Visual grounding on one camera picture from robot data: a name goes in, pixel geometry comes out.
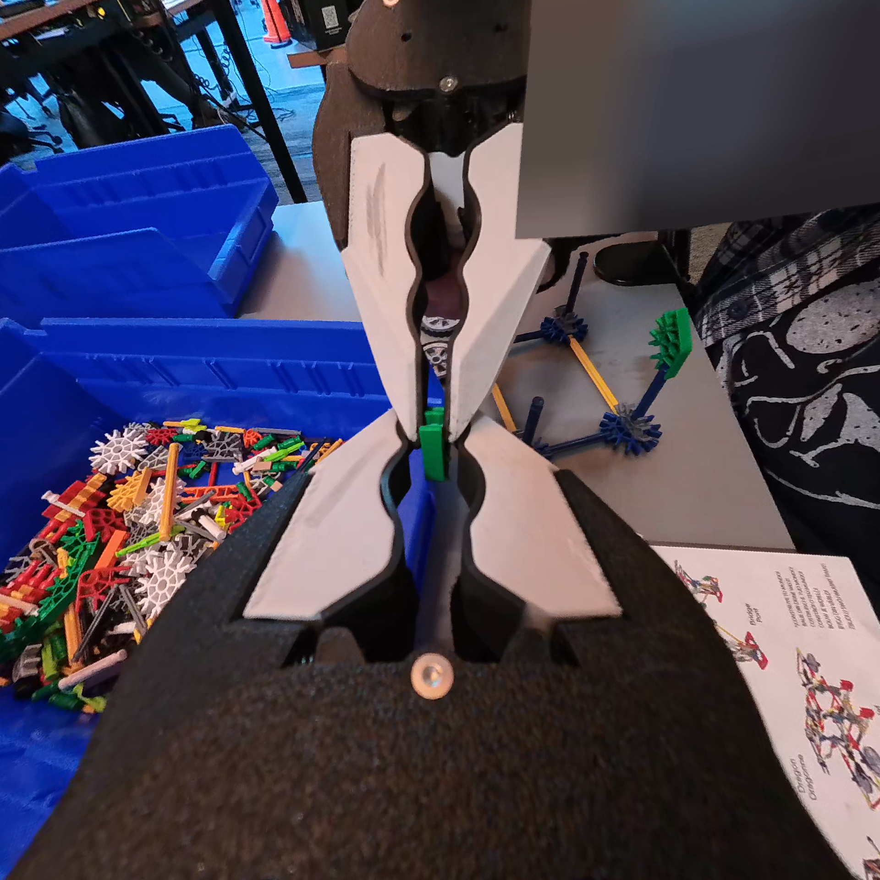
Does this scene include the black cardboard boxes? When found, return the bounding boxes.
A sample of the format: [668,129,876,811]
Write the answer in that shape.
[282,0,361,49]

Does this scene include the toy instruction sheet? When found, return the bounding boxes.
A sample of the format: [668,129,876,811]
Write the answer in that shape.
[654,544,880,880]

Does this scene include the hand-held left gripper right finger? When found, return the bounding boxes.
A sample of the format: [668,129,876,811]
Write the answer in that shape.
[451,413,624,622]

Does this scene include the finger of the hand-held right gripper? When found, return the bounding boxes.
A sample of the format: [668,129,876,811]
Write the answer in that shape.
[440,121,554,430]
[344,131,438,441]

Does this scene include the person's dark printed shirt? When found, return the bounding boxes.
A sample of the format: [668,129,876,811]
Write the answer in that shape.
[695,207,880,578]

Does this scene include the blue plastic bin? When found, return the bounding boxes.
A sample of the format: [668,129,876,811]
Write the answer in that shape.
[0,124,280,328]

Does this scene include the blue bin with white label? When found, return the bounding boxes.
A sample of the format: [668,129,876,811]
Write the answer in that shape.
[0,317,448,880]

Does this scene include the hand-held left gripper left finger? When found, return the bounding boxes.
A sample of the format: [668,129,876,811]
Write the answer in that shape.
[244,410,420,622]

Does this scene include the pile of colourful toy pieces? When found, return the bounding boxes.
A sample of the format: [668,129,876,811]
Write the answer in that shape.
[0,417,345,716]

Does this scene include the black metal post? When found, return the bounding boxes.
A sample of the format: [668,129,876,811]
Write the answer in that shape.
[207,0,308,204]

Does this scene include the black toy wheel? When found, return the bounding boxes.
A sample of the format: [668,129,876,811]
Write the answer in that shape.
[420,314,457,379]

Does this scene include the blue yellow toy rod frame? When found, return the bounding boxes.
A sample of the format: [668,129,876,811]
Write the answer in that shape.
[489,248,697,462]

